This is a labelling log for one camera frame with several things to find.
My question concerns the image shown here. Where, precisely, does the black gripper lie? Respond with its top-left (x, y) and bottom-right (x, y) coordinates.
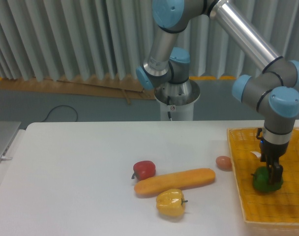
top-left (259, 139), bottom-right (288, 184)

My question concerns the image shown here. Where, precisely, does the green bell pepper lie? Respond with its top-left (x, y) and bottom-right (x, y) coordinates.
top-left (251, 166), bottom-right (284, 193)

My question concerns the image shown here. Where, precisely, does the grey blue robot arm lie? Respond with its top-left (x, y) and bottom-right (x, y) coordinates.
top-left (136, 0), bottom-right (299, 184)

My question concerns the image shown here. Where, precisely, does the yellow wicker basket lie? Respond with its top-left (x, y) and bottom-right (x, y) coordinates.
top-left (227, 127), bottom-right (299, 228)

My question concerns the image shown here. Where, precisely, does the yellow bell pepper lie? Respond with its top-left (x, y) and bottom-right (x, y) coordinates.
top-left (156, 189), bottom-right (188, 217)

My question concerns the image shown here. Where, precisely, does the red bell pepper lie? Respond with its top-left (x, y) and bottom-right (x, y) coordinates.
top-left (131, 160), bottom-right (156, 180)

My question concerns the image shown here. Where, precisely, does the white paper tag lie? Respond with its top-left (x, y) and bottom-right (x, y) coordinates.
top-left (251, 151), bottom-right (261, 159)

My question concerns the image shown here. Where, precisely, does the brown egg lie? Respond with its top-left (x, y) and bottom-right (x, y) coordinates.
top-left (215, 156), bottom-right (232, 171)

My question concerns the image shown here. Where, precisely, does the orange bread loaf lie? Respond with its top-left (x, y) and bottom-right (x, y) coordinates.
top-left (134, 168), bottom-right (216, 196)

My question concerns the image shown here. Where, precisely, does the brown cardboard sheet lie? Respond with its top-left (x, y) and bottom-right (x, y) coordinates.
top-left (0, 73), bottom-right (155, 104)

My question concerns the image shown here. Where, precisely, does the silver laptop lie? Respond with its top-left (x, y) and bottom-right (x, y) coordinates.
top-left (0, 121), bottom-right (21, 162)

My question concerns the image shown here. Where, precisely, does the grey pleated curtain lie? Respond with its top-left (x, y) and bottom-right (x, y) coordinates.
top-left (0, 0), bottom-right (299, 83)

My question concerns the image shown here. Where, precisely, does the black floor cable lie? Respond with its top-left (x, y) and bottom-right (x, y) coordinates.
top-left (40, 105), bottom-right (79, 123)

